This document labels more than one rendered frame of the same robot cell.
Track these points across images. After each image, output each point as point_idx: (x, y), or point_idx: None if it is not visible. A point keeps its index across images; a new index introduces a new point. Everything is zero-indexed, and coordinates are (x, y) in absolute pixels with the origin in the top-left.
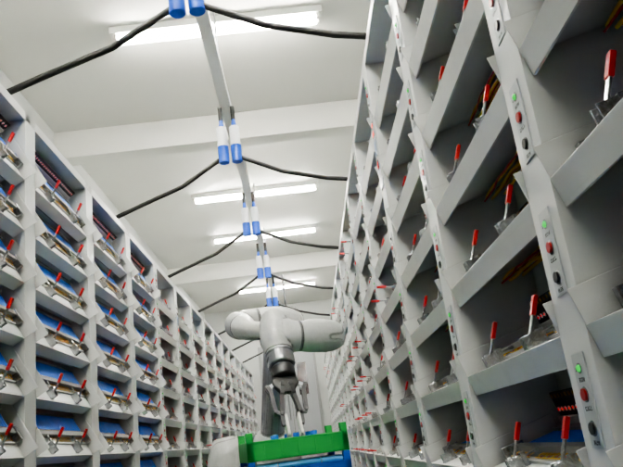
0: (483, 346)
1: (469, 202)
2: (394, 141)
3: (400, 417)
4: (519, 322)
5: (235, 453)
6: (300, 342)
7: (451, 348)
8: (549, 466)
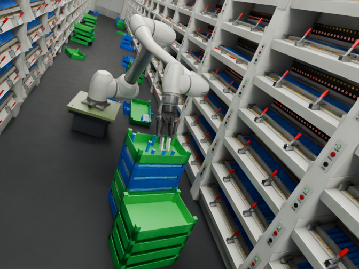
0: (312, 218)
1: None
2: (334, 8)
3: (193, 101)
4: None
5: (107, 84)
6: (185, 92)
7: None
8: None
